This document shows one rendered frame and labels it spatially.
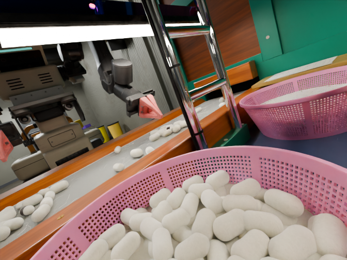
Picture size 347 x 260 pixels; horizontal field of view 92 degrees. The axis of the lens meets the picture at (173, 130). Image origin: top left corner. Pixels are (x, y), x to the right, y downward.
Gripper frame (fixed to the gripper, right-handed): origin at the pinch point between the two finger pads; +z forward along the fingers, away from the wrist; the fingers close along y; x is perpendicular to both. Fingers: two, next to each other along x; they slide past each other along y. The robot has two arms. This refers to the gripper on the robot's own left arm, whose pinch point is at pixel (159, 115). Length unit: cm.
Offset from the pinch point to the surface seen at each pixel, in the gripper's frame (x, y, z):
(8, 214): 9.7, -37.2, -2.8
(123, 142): 17.8, -4.6, -12.8
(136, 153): 3.5, -12.2, 4.9
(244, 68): -7.9, 43.1, 4.3
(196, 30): -22.7, 2.8, 4.9
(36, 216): 3.1, -33.1, 5.5
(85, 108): 385, 198, -590
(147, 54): 66, 185, -217
